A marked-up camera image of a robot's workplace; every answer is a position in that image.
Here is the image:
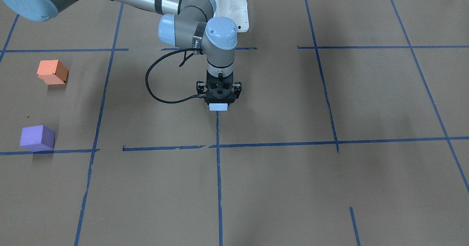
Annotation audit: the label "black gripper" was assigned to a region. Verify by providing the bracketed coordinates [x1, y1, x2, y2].
[196, 73, 242, 104]

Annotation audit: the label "light blue foam block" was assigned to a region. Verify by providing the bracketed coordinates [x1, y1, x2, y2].
[209, 103, 229, 112]

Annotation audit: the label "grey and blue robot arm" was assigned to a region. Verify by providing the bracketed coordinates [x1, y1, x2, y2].
[2, 0, 242, 106]

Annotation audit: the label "orange foam block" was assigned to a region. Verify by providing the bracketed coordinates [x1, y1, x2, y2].
[37, 59, 69, 85]

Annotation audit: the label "purple foam block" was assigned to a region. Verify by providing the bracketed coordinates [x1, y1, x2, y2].
[19, 125, 55, 152]

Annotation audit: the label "blue tape grid lines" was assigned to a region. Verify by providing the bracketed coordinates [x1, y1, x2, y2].
[1, 0, 469, 246]

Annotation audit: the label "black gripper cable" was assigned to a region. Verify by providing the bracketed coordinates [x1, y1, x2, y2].
[145, 48, 206, 103]

